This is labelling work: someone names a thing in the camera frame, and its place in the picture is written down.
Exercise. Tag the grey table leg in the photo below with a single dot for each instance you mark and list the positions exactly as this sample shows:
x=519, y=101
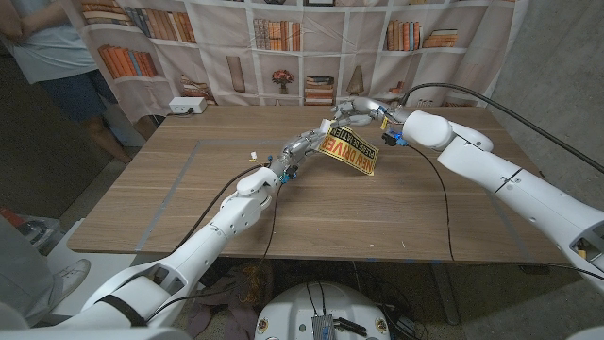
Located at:
x=446, y=297

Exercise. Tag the grey finned module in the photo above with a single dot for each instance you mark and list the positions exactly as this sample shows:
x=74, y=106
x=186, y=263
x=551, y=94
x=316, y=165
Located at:
x=323, y=328

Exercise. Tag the standing person in light shirt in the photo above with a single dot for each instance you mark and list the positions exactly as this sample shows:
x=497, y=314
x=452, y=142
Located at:
x=56, y=52

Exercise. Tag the black connector bar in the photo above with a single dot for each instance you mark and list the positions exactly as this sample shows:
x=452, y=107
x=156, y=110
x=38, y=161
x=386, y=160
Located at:
x=349, y=327

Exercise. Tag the yellow new driver bumper sticker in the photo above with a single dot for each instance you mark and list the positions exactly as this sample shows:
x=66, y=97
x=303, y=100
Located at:
x=351, y=151

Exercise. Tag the seated person in grey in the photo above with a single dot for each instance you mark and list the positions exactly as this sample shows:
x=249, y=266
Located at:
x=23, y=278

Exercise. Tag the clear plastic bag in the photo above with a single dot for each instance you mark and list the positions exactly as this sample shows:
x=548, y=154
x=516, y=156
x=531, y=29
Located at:
x=40, y=233

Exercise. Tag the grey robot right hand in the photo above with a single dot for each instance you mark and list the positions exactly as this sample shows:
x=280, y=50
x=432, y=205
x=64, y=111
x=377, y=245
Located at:
x=365, y=105

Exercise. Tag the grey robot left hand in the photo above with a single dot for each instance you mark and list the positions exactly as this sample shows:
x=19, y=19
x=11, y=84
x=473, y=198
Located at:
x=299, y=148

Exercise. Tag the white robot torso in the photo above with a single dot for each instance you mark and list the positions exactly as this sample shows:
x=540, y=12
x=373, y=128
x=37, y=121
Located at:
x=292, y=311

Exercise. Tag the white power strip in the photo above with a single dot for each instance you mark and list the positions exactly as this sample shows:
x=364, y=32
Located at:
x=186, y=105

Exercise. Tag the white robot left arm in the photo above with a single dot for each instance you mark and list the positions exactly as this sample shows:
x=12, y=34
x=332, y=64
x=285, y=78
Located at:
x=231, y=222

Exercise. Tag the grey tape outline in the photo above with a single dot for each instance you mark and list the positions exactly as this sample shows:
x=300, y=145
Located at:
x=167, y=198

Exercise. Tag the printed bookshelf backdrop cloth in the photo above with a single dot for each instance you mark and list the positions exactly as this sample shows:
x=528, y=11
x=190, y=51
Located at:
x=283, y=56

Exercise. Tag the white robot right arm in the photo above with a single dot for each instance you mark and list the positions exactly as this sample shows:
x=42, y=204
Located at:
x=495, y=170

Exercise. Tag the purple cloth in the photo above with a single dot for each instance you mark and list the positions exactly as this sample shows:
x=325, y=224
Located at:
x=222, y=293

